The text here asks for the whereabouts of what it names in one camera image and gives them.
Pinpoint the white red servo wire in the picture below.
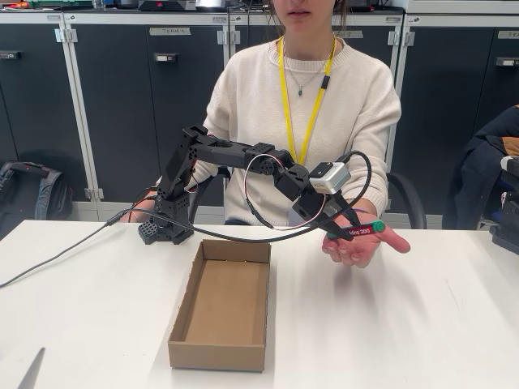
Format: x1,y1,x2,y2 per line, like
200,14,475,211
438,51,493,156
242,153,340,232

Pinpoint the black grey backpack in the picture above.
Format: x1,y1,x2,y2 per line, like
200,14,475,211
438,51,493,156
0,160,75,240

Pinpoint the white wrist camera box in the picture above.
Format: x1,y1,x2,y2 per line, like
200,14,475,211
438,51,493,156
308,160,352,195

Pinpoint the dark jacket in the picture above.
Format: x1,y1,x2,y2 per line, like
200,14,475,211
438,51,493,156
449,104,519,232

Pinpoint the thin necklace with pendant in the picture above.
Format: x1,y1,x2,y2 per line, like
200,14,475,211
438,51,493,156
283,44,336,97

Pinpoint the brown cardboard box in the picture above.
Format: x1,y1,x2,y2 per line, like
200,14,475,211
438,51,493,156
167,238,272,373

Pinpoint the black device with red logo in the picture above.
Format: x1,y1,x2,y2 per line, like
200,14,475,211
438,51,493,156
137,0,196,12

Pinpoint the grey extension cable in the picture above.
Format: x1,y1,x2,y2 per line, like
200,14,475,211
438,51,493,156
0,211,123,289

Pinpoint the black camera cable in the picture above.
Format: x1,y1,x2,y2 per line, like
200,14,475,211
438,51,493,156
119,149,373,243

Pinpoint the green red marker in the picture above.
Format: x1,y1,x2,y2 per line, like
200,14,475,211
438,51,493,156
324,220,385,243

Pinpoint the green flat object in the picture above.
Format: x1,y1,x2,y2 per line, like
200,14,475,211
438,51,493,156
30,0,95,10

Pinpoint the grey tape label TEAM 4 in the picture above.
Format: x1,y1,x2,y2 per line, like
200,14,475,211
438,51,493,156
148,26,191,37

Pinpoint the person in cream sweater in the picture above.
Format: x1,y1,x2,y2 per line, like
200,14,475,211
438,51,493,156
200,0,403,228

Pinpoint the yellow lanyard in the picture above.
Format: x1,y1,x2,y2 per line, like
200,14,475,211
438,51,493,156
277,34,337,167

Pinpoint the person's left hand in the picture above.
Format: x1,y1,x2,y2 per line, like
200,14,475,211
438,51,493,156
321,209,412,269

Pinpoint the left forearm in cream sleeve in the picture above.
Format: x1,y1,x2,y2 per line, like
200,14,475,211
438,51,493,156
344,153,391,216

